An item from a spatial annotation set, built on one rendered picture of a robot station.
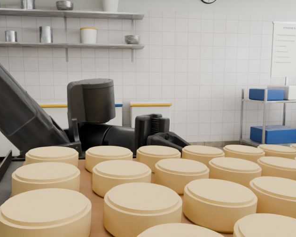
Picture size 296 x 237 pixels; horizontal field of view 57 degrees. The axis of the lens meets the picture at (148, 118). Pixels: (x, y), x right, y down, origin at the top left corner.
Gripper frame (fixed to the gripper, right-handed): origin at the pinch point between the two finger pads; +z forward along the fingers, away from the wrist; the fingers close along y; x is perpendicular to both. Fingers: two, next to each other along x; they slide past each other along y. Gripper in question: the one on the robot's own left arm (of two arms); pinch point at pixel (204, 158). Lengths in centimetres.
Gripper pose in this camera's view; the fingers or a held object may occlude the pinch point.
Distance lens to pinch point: 38.1
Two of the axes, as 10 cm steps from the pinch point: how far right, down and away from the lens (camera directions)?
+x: -4.4, 0.9, -8.9
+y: -0.5, 9.9, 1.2
